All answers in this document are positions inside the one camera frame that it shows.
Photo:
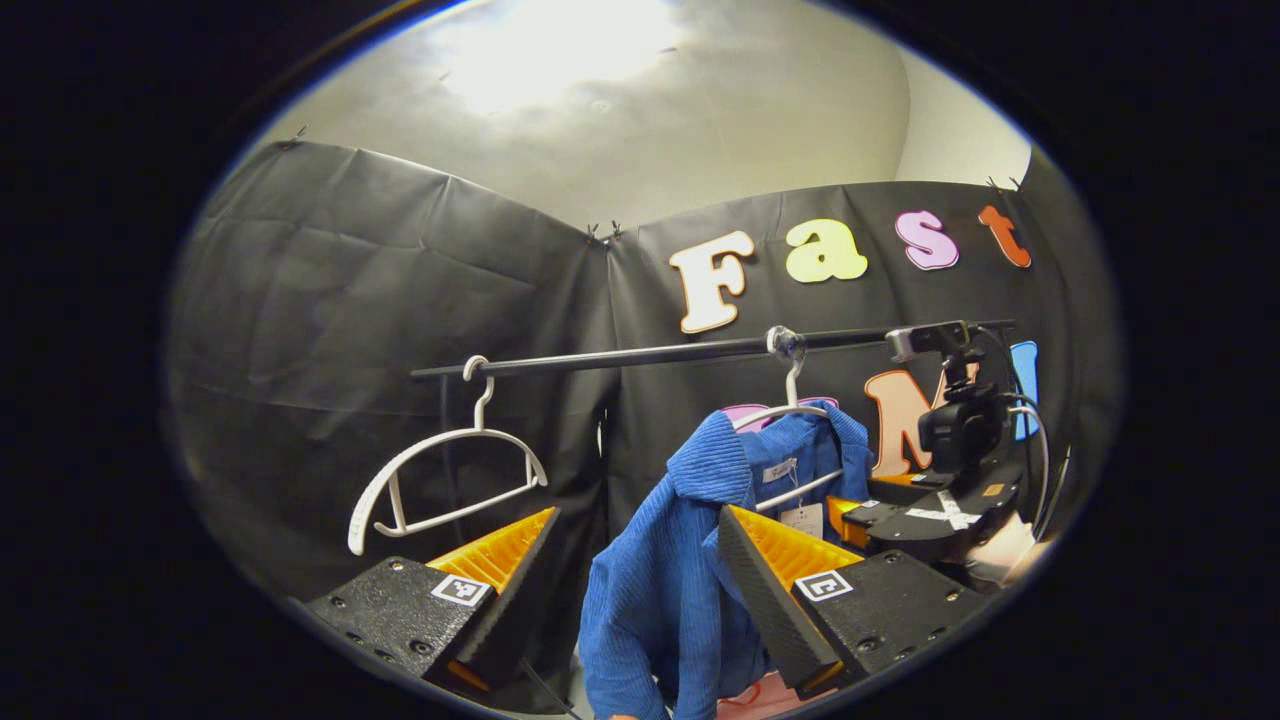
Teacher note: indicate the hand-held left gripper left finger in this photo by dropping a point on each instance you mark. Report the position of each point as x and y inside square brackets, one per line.
[520, 600]

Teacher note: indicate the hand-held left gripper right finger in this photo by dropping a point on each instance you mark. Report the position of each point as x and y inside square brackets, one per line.
[765, 600]

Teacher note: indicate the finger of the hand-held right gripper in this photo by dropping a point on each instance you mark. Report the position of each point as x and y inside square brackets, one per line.
[905, 492]
[875, 512]

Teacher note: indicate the white plastic clothes hanger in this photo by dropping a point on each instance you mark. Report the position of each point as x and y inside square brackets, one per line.
[356, 525]
[793, 385]

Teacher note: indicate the black metal clothes rack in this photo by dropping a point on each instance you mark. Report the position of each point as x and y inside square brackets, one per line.
[650, 354]

